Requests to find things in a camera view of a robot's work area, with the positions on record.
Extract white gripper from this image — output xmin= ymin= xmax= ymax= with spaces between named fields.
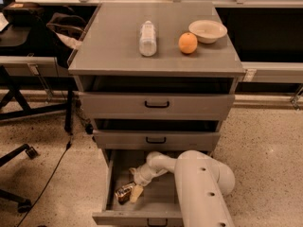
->
xmin=129 ymin=164 xmax=156 ymax=203

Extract orange drink can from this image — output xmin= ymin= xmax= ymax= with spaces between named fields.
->
xmin=115 ymin=182 xmax=136 ymax=204

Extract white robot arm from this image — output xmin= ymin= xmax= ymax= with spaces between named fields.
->
xmin=130 ymin=150 xmax=235 ymax=227

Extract grey bottom drawer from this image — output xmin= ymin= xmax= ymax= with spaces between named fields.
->
xmin=93 ymin=150 xmax=184 ymax=227

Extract grey drawer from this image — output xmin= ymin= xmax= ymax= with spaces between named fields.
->
xmin=93 ymin=130 xmax=220 ymax=151
xmin=93 ymin=150 xmax=184 ymax=227
xmin=80 ymin=93 xmax=235 ymax=120

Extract grey middle drawer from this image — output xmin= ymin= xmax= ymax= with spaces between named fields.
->
xmin=93 ymin=130 xmax=220 ymax=151

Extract grey top drawer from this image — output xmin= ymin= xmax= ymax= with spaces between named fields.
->
xmin=80 ymin=93 xmax=235 ymax=120

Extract grey drawer cabinet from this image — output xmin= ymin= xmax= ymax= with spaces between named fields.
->
xmin=67 ymin=2 xmax=246 ymax=227

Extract black office chair base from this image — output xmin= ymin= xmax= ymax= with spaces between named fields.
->
xmin=0 ymin=143 xmax=40 ymax=214

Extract clear plastic water bottle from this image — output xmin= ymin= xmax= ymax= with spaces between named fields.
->
xmin=139 ymin=21 xmax=157 ymax=57

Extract orange fruit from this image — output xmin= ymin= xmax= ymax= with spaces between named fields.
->
xmin=178 ymin=32 xmax=198 ymax=54

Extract black desk with legs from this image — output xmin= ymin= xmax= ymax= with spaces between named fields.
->
xmin=0 ymin=24 xmax=75 ymax=134

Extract white bowl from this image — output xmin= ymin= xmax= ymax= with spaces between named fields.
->
xmin=188 ymin=20 xmax=227 ymax=44

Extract dark backpack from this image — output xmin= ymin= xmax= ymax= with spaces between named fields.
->
xmin=46 ymin=12 xmax=86 ymax=49

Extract dark bag on desk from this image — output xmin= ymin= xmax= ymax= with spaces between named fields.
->
xmin=2 ymin=2 xmax=45 ymax=26

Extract black floor cable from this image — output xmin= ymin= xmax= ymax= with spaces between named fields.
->
xmin=14 ymin=135 xmax=73 ymax=227

